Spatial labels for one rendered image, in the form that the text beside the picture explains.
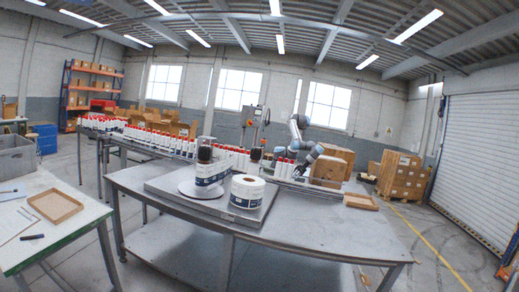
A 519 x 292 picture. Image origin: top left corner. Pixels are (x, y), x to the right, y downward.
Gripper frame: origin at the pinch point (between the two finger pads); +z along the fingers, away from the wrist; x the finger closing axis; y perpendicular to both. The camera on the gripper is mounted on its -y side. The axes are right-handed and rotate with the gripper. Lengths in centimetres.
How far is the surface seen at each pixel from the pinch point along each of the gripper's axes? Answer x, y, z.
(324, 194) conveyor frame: 28.9, 5.9, -7.6
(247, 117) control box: -63, 1, -13
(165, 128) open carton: -190, -103, 107
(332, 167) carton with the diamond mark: 23.2, -16.8, -27.2
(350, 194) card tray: 53, -12, -20
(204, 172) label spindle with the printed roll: -49, 64, 19
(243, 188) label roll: -24, 69, 6
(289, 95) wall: -133, -544, -68
